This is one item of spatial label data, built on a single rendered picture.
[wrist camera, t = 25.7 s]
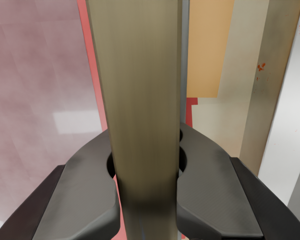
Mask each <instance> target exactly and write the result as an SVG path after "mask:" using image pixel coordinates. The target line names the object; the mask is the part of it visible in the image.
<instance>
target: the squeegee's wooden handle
mask: <svg viewBox="0 0 300 240"><path fill-rule="evenodd" d="M85 1H86V7H87V13H88V18H89V24H90V31H91V37H92V42H93V48H94V53H95V59H96V64H97V70H98V76H99V81H100V89H101V94H102V100H103V105H104V111H105V116H106V122H107V127H108V133H109V139H110V146H111V152H112V157H113V163H114V168H115V173H116V179H117V185H118V190H119V196H120V203H121V209H122V214H123V220H124V225H125V231H126V236H127V240H178V228H177V180H178V178H179V151H180V82H181V36H182V0H85Z"/></svg>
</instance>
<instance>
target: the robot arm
mask: <svg viewBox="0 0 300 240"><path fill-rule="evenodd" d="M179 168H180V170H181V171H182V174H181V175H180V177H179V178H178V180H177V228H178V230H179V231H180V232H181V233H182V234H183V235H184V236H186V237H187V238H188V239H189V240H300V221H299V220H298V219H297V218H296V216H295V215H294V214H293V213H292V212H291V211H290V209H289V208H288V207H287V206H286V205H285V204H284V203H283V202H282V201H281V200H280V199H279V198H278V197H277V196H276V195H275V194H274V193H273V192H272V191H271V190H270V189H269V188H268V187H267V186H266V185H265V184H264V183H263V182H262V181H261V180H260V179H259V178H258V177H257V176H256V175H255V174H254V173H253V172H252V171H251V170H250V169H249V168H248V167H247V166H246V165H245V164H244V163H243V162H242V161H241V160H240V159H239V158H238V157H231V156H230V155H229V154H228V153H227V152H226V151H225V150H224V149H223V148H222V147H221V146H220V145H218V144H217V143H215V142H214V141H213V140H211V139H210V138H208V137H206V136H205V135H203V134H202V133H200V132H198V131H197V130H195V129H194V128H192V127H190V126H189V125H187V124H185V123H183V122H180V151H179ZM115 174H116V173H115V168H114V163H113V157H112V152H111V146H110V139H109V133H108V129H106V130H105V131H104V132H102V133H101V134H99V135H98V136H96V137H95V138H93V139H92V140H90V141H89V142H88V143H86V144H85V145H84V146H82V147H81V148H80V149H79V150H78V151H77V152H76V153H75V154H74V155H73V156H72V157H71V158H70V159H69V160H68V161H67V162H66V163H65V164H64V165H58V166H57V167H56V168H55V169H54V170H53V171H52V172H51V173H50V174H49V175H48V176H47V177H46V179H45V180H44V181H43V182H42V183H41V184H40V185H39V186H38V187H37V188H36V189H35V190H34V191H33V192H32V193H31V194H30V196H28V197H27V198H26V200H24V202H23V203H22V204H21V205H20V206H19V207H18V208H17V209H16V210H15V211H14V212H13V213H12V214H11V216H10V217H9V218H8V219H7V220H6V221H5V223H4V224H3V225H2V226H1V228H0V240H111V239H112V238H113V237H114V236H115V235H117V233H118V232H119V230H120V203H119V197H118V193H117V187H116V182H115V180H114V179H113V178H114V176H115Z"/></svg>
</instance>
